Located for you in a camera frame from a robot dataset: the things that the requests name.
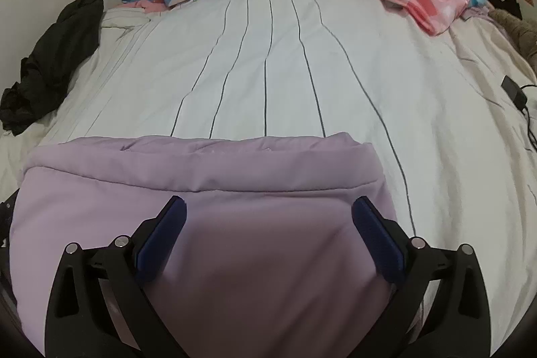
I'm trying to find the light purple padded jacket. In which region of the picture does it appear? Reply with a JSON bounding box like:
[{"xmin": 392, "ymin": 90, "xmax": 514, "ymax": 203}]
[{"xmin": 8, "ymin": 132, "xmax": 417, "ymax": 358}]

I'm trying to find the black power adapter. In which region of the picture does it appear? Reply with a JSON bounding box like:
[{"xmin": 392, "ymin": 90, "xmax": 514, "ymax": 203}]
[{"xmin": 501, "ymin": 75, "xmax": 524, "ymax": 104}]

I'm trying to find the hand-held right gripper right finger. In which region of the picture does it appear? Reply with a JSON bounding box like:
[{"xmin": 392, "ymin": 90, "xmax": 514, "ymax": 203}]
[{"xmin": 351, "ymin": 196, "xmax": 492, "ymax": 358}]

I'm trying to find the black adapter cable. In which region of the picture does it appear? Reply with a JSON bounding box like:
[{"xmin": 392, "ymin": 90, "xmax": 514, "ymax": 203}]
[{"xmin": 518, "ymin": 83, "xmax": 537, "ymax": 151}]

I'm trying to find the black clothing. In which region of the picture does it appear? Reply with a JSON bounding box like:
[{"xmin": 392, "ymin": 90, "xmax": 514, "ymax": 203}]
[{"xmin": 0, "ymin": 0, "xmax": 105, "ymax": 137}]

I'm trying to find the dark cloth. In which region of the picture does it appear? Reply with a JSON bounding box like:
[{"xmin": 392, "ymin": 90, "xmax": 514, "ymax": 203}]
[{"xmin": 488, "ymin": 0, "xmax": 523, "ymax": 20}]

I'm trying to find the white striped bed sheet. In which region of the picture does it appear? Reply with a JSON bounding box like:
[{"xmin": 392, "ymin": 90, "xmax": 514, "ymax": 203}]
[{"xmin": 0, "ymin": 0, "xmax": 537, "ymax": 342}]

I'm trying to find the brown fuzzy blanket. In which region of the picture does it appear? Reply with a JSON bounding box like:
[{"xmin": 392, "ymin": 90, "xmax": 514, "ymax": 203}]
[{"xmin": 488, "ymin": 8, "xmax": 537, "ymax": 70}]

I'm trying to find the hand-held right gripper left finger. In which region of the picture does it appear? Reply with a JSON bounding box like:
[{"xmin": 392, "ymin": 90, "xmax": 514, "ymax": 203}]
[{"xmin": 44, "ymin": 195, "xmax": 188, "ymax": 358}]

